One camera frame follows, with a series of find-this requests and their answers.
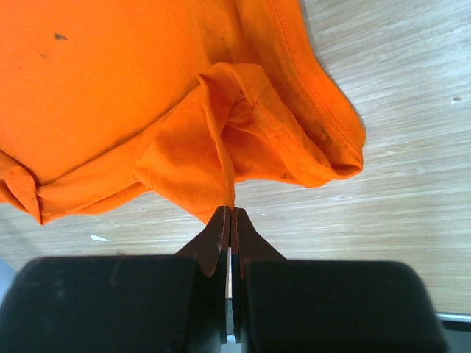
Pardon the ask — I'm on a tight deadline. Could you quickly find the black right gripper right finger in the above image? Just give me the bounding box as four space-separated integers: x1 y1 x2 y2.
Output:
230 208 448 352

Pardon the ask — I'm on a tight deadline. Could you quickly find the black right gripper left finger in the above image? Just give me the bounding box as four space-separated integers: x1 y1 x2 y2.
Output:
1 207 230 352

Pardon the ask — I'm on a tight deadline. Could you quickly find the orange t shirt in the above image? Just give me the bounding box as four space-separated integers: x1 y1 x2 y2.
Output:
1 1 366 224

